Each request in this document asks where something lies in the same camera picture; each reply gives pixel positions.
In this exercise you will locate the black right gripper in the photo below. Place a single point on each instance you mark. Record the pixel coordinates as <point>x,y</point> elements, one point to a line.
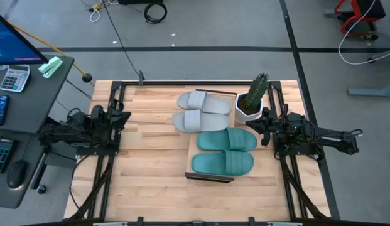
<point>276,128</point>

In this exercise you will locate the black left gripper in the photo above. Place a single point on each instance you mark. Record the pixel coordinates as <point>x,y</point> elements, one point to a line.
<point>105,120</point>

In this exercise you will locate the green rubber slide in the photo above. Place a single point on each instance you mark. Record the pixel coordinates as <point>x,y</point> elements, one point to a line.
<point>223,163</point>
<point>226,139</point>

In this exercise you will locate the grey rubber slide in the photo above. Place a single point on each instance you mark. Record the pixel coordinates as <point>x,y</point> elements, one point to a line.
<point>198,121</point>
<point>198,100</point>

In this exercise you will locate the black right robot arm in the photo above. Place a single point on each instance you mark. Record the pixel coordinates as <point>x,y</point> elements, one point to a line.
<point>333,138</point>

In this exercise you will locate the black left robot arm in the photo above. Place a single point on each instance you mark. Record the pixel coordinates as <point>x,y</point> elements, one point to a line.
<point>66,132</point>

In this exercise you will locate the green cactus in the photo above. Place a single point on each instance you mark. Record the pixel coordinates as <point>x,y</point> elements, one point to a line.
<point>256,91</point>

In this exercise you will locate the mint green stapler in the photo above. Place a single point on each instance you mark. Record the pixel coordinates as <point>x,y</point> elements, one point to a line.
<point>50,67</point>

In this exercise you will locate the black desk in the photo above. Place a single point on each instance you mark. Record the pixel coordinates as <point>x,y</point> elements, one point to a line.
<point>34,106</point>

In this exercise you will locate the grey calculator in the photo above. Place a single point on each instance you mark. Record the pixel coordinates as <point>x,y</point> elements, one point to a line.
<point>15,78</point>

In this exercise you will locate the grey desk foot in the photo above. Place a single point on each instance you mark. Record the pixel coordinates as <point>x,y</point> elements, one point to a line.
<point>370,92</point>

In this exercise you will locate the black computer mouse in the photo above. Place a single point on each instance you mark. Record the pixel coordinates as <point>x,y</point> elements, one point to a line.
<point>16,174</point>

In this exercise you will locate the dark smartphone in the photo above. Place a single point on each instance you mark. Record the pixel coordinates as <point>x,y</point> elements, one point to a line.
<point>0,110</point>

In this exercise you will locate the black keyboard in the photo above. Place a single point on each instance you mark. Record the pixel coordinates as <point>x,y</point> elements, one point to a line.
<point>1,155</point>

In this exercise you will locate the desk computer monitor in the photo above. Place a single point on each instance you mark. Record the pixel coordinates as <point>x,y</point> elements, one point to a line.
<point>12,44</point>

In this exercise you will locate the red and black cart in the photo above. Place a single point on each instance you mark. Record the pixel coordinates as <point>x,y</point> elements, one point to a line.
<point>359,15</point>

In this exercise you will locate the small black clamp post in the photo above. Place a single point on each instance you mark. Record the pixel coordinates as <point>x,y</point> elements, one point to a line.
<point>141,78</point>

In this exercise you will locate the black aluminium table frame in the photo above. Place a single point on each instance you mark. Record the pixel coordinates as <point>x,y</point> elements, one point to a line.
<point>182,83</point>

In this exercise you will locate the wooden shelf with black frame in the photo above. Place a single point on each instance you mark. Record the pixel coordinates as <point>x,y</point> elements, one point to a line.
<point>210,177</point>

